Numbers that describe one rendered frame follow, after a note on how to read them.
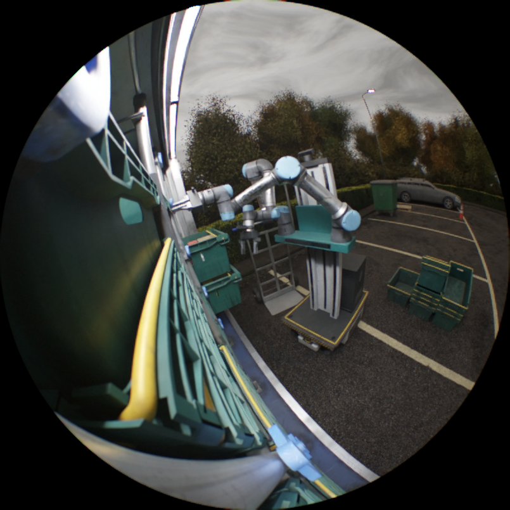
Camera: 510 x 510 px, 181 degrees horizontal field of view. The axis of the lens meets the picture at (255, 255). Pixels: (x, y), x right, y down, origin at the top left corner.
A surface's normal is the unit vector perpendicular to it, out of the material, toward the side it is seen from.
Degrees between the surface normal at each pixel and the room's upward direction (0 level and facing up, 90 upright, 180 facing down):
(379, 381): 0
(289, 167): 84
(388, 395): 0
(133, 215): 87
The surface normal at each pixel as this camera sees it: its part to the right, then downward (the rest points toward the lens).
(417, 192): -0.89, 0.26
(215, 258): 0.47, 0.30
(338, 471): -0.24, -0.90
